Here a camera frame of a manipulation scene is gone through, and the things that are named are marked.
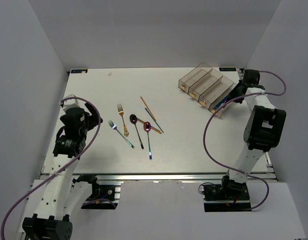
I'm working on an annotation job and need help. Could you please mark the black spoon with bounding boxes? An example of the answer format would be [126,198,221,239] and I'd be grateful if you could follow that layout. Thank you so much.
[129,114,144,150]

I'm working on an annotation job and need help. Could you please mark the iridescent pink spoon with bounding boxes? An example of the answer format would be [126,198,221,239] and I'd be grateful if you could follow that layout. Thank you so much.
[143,121,152,161]

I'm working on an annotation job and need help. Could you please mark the gold chopstick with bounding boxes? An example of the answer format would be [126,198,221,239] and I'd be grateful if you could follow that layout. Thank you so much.
[137,118,162,134]
[140,96,156,121]

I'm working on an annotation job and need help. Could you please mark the blue table label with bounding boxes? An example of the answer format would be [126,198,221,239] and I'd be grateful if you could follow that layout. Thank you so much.
[70,69,88,74]
[218,67,237,72]

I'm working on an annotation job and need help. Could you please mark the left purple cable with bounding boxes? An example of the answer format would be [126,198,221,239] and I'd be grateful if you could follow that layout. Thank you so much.
[0,96,103,240]

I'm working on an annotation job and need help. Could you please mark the blue knife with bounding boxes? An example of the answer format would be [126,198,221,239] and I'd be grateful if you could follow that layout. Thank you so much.
[213,98,227,111]

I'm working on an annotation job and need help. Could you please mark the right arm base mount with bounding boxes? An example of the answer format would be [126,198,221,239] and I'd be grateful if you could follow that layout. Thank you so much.
[198,182,252,213]

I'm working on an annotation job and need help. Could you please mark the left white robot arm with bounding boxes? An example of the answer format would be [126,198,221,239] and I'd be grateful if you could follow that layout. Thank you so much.
[22,100,103,240]

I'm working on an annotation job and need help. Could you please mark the iridescent rainbow fork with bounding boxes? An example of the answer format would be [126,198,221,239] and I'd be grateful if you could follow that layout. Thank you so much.
[108,120,135,149]

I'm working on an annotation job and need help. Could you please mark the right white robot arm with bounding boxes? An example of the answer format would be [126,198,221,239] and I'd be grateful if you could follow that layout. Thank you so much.
[219,69,287,200]

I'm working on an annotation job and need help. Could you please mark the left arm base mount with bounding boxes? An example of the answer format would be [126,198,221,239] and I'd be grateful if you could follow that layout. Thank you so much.
[72,174,118,210]

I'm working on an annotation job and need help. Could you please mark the left blue table label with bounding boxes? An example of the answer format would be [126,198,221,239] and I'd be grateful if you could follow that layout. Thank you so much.
[70,69,88,74]

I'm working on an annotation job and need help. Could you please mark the blue grey chopstick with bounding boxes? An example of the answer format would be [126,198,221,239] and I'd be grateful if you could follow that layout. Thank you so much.
[144,107,164,133]

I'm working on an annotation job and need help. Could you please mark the right blue table label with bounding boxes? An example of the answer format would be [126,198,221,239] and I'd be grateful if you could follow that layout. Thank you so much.
[218,67,237,72]

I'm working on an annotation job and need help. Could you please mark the clear compartment organizer tray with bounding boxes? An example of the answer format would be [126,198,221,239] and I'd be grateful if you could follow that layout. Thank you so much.
[178,62,242,118]

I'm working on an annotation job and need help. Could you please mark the gold ornate fork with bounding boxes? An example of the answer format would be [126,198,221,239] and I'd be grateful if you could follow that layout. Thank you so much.
[117,103,129,137]

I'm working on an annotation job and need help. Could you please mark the black knife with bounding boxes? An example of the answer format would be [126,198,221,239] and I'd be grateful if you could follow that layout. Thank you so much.
[214,94,233,109]

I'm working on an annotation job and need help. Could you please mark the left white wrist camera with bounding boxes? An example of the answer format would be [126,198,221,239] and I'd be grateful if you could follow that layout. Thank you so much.
[59,94,80,112]

